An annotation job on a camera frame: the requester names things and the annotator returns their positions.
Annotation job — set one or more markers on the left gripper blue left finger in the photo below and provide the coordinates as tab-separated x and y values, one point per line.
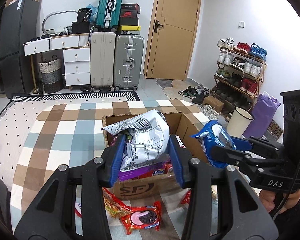
117	150

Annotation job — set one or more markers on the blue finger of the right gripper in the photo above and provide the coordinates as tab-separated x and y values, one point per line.
228	155
242	144

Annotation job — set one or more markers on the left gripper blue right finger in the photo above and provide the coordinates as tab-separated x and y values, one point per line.
174	152

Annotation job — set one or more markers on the silver grey snack bag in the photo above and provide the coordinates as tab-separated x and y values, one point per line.
149	139

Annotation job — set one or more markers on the purple snack bag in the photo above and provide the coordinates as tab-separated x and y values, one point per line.
147	171

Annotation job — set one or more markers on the blue Oreo cookie bag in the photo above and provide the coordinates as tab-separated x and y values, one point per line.
211	135

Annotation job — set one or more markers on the white noodle snack bag front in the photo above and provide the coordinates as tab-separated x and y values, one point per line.
114	205

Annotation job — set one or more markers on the red Oreo cookie pack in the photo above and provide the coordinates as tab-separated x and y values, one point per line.
145	217

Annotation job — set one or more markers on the red white snack bag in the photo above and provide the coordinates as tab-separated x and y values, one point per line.
186	198

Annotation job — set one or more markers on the person's right hand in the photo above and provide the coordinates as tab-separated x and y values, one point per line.
267	198

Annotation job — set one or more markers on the white trash bin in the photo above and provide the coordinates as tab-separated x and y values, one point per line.
239	122

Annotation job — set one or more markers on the brown cardboard SF Express box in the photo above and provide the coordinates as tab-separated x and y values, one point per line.
180	125

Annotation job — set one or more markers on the small cardboard box on floor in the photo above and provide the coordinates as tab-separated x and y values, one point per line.
216	104

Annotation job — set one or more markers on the shoes on floor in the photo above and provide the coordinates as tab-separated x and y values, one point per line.
197	94

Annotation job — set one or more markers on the grey door mat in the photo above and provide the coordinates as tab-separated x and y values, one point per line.
164	83

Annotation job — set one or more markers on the plaid checkered tablecloth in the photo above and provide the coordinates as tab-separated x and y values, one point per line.
72	134

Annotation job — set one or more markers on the wooden shoe rack with shoes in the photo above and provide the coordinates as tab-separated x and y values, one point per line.
239	75

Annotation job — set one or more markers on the silver grey suitcase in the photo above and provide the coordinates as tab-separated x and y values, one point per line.
127	62

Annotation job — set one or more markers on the woven laundry basket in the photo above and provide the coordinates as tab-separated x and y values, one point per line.
51	74

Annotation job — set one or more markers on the beige suitcase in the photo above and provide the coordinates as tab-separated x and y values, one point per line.
102	50

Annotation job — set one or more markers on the white drawer desk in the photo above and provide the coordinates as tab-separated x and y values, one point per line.
74	51

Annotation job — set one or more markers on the wooden door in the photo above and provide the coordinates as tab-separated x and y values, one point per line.
171	38

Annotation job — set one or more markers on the stack of shoe boxes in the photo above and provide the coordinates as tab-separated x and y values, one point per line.
129	21

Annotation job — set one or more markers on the black storage box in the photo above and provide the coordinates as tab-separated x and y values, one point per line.
82	24

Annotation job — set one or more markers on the teal suitcase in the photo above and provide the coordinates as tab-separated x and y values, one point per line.
108	15

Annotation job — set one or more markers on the black refrigerator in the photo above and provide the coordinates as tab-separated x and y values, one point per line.
18	26

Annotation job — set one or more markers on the wall light switch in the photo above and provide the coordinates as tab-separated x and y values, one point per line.
241	24

